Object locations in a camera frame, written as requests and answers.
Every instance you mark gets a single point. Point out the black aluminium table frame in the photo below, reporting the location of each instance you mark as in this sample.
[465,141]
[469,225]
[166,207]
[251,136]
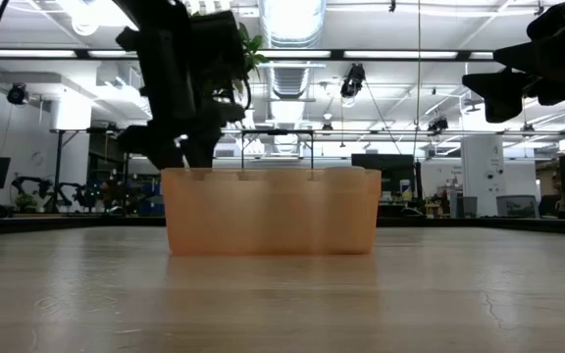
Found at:
[66,225]

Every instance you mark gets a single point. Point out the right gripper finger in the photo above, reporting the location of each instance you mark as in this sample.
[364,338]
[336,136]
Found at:
[500,93]
[528,56]

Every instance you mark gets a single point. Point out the black ceiling camera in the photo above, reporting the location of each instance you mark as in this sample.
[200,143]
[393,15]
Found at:
[352,81]

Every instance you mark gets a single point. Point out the grey bin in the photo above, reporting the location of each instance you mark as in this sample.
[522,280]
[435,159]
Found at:
[517,206]

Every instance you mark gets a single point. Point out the green leafy plant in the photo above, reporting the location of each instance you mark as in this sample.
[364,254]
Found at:
[254,49]

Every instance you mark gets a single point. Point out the silver ceiling air duct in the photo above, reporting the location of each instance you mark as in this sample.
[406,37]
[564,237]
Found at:
[292,29]

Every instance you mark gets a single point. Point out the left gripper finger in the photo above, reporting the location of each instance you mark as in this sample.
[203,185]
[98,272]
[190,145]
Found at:
[209,137]
[157,147]

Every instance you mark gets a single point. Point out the black background robot arms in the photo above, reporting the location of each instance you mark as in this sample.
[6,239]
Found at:
[47,188]

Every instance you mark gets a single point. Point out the black background rig frame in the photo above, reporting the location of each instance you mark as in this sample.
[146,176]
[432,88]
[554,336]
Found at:
[277,132]

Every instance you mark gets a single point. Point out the white pillar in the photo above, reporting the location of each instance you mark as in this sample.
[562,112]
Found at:
[482,171]

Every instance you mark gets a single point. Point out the orange translucent plastic basket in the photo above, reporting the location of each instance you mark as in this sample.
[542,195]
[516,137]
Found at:
[270,216]

